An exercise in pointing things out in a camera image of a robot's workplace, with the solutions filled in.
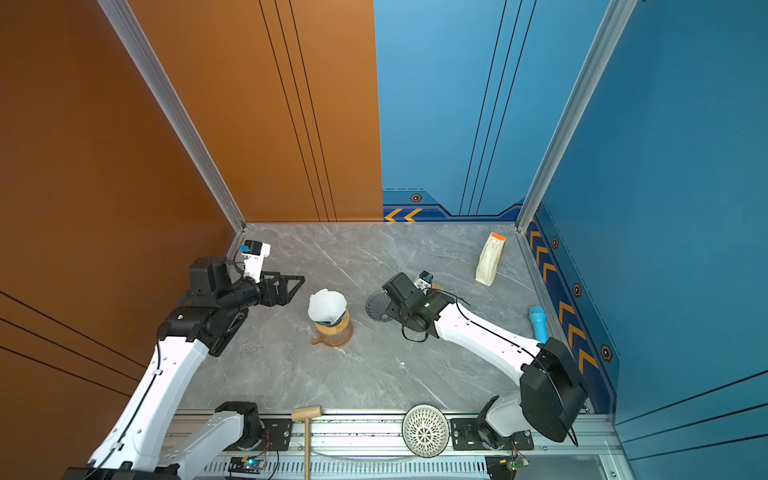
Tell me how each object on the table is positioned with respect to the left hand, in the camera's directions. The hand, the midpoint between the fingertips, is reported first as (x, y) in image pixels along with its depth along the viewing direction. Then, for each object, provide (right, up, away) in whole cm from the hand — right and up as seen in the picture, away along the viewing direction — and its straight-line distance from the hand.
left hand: (291, 275), depth 74 cm
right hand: (+24, -11, +9) cm, 28 cm away
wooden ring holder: (+9, -16, +8) cm, 20 cm away
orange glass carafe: (+7, -21, +15) cm, 26 cm away
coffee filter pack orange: (+58, +3, +26) cm, 63 cm away
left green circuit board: (-8, -45, -3) cm, 46 cm away
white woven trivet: (+34, -39, 0) cm, 51 cm away
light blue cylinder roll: (+70, -16, +16) cm, 73 cm away
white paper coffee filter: (+7, -9, +8) cm, 14 cm away
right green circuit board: (+52, -46, -3) cm, 69 cm away
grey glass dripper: (+20, -11, +18) cm, 29 cm away
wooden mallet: (+3, -35, +2) cm, 36 cm away
